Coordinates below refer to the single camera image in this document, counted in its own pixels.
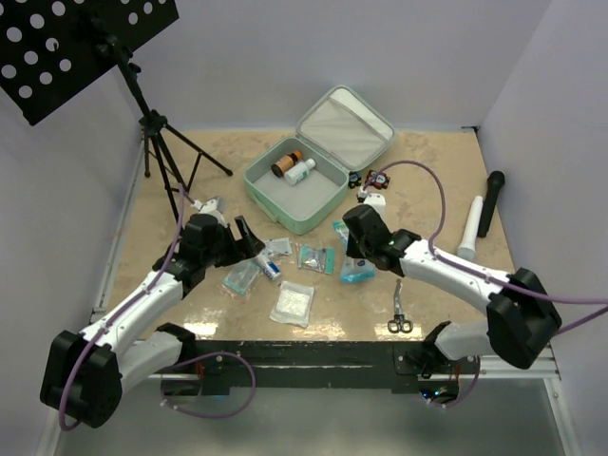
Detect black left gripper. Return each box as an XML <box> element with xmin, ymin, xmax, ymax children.
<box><xmin>201</xmin><ymin>216</ymin><xmax>264</xmax><ymax>267</ymax></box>

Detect blue cotton swab bag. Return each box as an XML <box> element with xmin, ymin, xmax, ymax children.
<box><xmin>332</xmin><ymin>221</ymin><xmax>375</xmax><ymax>284</ymax></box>

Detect teal clear zip bag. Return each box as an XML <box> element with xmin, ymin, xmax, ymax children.
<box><xmin>221</xmin><ymin>259</ymin><xmax>261</xmax><ymax>302</ymax></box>

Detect white gauze pack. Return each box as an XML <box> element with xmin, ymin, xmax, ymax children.
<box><xmin>270</xmin><ymin>280</ymin><xmax>314</xmax><ymax>329</ymax></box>

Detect brown bottle orange cap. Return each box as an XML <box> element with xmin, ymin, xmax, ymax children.
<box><xmin>271</xmin><ymin>150</ymin><xmax>303</xmax><ymax>178</ymax></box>

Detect mint green medicine case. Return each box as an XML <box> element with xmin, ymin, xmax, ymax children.
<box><xmin>244</xmin><ymin>85</ymin><xmax>395</xmax><ymax>235</ymax></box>

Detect white plastic bottle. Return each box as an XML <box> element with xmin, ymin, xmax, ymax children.
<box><xmin>284</xmin><ymin>159</ymin><xmax>315</xmax><ymax>186</ymax></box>

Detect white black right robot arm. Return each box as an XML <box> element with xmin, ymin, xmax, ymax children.
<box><xmin>343</xmin><ymin>204</ymin><xmax>562</xmax><ymax>373</ymax></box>

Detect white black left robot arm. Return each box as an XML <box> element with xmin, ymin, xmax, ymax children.
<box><xmin>40</xmin><ymin>213</ymin><xmax>265</xmax><ymax>428</ymax></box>

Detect clear flat sachet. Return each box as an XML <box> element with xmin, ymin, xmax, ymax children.
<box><xmin>264</xmin><ymin>237</ymin><xmax>293</xmax><ymax>257</ymax></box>

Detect blue owl number block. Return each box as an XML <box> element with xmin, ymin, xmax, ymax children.
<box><xmin>348</xmin><ymin>172</ymin><xmax>362</xmax><ymax>189</ymax></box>

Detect white microphone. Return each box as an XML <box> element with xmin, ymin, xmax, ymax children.
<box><xmin>457</xmin><ymin>196</ymin><xmax>484</xmax><ymax>261</ymax></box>

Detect black microphone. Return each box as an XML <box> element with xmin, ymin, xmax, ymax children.
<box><xmin>477</xmin><ymin>170</ymin><xmax>505</xmax><ymax>238</ymax></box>

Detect black music stand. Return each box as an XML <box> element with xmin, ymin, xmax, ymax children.
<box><xmin>0</xmin><ymin>0</ymin><xmax>235</xmax><ymax>194</ymax></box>

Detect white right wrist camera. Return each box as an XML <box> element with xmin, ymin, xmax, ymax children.
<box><xmin>357</xmin><ymin>189</ymin><xmax>387</xmax><ymax>217</ymax></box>

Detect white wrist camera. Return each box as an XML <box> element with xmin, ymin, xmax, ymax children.
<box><xmin>191</xmin><ymin>196</ymin><xmax>227</xmax><ymax>226</ymax></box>
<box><xmin>357</xmin><ymin>189</ymin><xmax>387</xmax><ymax>217</ymax></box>

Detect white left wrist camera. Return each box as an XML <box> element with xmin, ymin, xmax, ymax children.
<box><xmin>191</xmin><ymin>196</ymin><xmax>227</xmax><ymax>226</ymax></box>

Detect black handled scissors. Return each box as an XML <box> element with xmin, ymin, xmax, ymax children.
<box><xmin>387</xmin><ymin>279</ymin><xmax>413</xmax><ymax>333</ymax></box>

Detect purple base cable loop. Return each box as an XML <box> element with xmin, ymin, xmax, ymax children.
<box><xmin>160</xmin><ymin>351</ymin><xmax>257</xmax><ymax>419</ymax></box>

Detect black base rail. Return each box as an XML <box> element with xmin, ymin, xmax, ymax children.
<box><xmin>161</xmin><ymin>340</ymin><xmax>476</xmax><ymax>395</ymax></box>

